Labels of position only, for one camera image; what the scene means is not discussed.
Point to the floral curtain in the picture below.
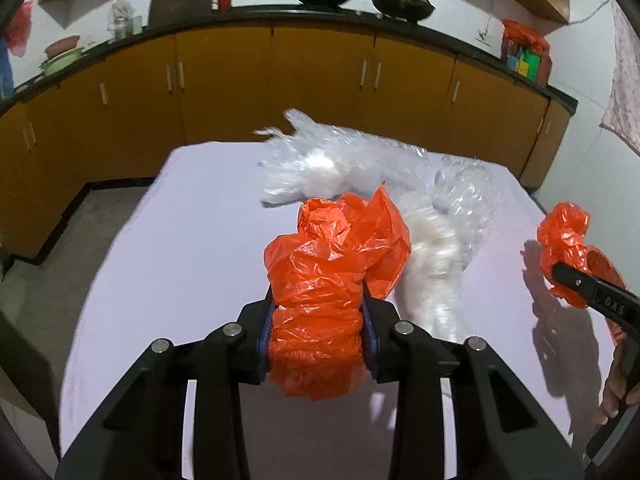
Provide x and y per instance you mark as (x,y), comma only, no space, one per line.
(622,85)

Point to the lilac tablecloth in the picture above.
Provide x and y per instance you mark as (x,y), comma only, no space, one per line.
(190,240)

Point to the hanging red plastic bag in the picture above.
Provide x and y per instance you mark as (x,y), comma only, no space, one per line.
(20,30)

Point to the yellow green box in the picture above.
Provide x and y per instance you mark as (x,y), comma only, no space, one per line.
(524,68)

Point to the large orange plastic bag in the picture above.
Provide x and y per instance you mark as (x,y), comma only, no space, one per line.
(320,280)

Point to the dark cutting board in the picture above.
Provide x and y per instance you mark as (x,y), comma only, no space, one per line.
(182,2)

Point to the black wok with lid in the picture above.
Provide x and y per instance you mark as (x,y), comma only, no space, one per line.
(402,2)

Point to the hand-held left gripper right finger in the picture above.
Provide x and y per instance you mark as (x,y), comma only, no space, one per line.
(370,332)

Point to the clear plastic bag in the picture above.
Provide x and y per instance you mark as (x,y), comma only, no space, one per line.
(340,165)

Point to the green package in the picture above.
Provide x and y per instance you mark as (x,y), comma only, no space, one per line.
(533,57)

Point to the red basin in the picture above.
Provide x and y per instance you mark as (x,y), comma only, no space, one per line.
(62,46)

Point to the small knotted orange plastic bag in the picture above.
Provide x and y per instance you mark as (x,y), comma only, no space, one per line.
(562,230)

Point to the black countertop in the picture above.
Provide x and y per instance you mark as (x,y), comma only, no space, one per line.
(260,17)

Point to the blue box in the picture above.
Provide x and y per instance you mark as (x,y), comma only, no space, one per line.
(512,63)

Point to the clear jar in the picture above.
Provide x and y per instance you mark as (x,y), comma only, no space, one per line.
(122,17)

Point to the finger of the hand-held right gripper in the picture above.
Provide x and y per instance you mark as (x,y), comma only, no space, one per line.
(600,295)

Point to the wooden base cabinets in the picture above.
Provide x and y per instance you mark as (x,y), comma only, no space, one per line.
(300,70)

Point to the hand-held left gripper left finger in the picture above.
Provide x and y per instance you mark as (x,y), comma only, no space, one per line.
(267,332)

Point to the person's right hand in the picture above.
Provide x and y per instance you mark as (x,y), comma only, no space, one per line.
(625,385)

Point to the blue cloth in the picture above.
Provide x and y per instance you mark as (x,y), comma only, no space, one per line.
(5,70)

